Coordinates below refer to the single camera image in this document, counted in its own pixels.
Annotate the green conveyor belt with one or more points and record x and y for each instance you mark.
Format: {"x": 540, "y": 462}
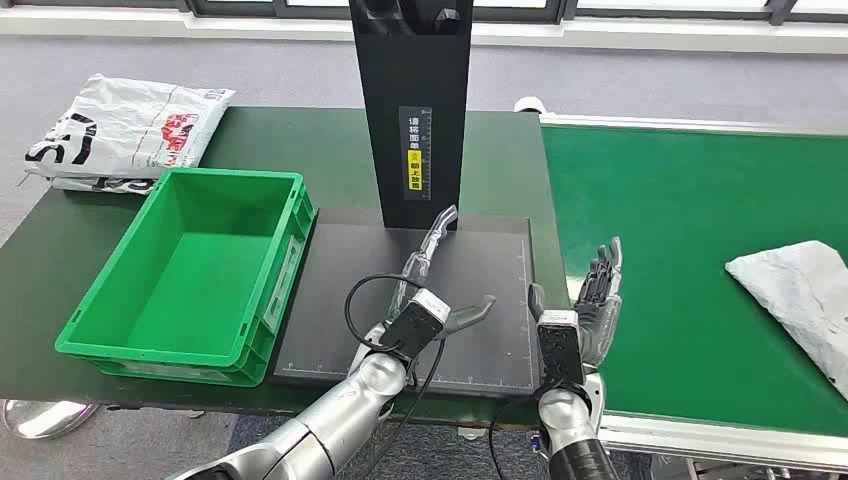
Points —
{"x": 662, "y": 199}

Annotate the aluminium conveyor frame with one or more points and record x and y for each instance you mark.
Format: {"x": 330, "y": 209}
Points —
{"x": 729, "y": 440}

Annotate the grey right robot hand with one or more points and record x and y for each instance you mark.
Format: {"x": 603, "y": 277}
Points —
{"x": 599, "y": 311}

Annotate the large white printed parcel bag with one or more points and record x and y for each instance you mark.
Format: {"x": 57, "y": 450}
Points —
{"x": 132, "y": 126}

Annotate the grey plastic parcel bag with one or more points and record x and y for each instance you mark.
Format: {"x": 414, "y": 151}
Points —
{"x": 795, "y": 291}

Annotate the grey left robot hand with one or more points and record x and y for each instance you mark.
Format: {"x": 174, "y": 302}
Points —
{"x": 472, "y": 312}

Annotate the white window sill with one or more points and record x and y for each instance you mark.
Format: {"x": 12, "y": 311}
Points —
{"x": 132, "y": 26}

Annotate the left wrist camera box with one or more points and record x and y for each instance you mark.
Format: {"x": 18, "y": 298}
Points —
{"x": 414, "y": 328}

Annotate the dark green table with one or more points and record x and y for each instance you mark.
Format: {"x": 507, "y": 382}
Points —
{"x": 503, "y": 172}

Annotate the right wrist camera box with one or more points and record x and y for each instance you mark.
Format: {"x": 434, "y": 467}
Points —
{"x": 560, "y": 351}

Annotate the white conveyor end cap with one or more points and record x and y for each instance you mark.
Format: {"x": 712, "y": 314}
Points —
{"x": 530, "y": 104}

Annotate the black scanner column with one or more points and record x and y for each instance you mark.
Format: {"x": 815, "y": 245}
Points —
{"x": 378, "y": 99}

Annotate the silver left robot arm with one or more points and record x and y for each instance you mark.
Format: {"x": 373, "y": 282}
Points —
{"x": 344, "y": 411}

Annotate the flat white printed parcel bag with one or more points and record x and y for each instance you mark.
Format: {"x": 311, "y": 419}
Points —
{"x": 99, "y": 185}

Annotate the yellow and black ruler label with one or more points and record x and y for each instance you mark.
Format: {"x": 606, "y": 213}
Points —
{"x": 415, "y": 169}

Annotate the green plastic crate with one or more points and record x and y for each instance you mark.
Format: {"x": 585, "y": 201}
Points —
{"x": 199, "y": 285}

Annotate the black scanner base plate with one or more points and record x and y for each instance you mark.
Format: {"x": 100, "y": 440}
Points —
{"x": 477, "y": 344}

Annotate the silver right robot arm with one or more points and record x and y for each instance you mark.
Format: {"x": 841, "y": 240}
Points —
{"x": 566, "y": 417}

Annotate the small white plastic bracket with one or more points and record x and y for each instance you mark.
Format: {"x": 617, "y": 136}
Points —
{"x": 472, "y": 434}

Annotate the round chrome base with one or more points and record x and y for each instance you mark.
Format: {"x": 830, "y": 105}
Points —
{"x": 46, "y": 417}

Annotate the silver conveyor control box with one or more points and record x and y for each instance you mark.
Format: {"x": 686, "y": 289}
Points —
{"x": 538, "y": 444}

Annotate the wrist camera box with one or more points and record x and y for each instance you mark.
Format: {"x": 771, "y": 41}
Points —
{"x": 560, "y": 351}
{"x": 414, "y": 328}

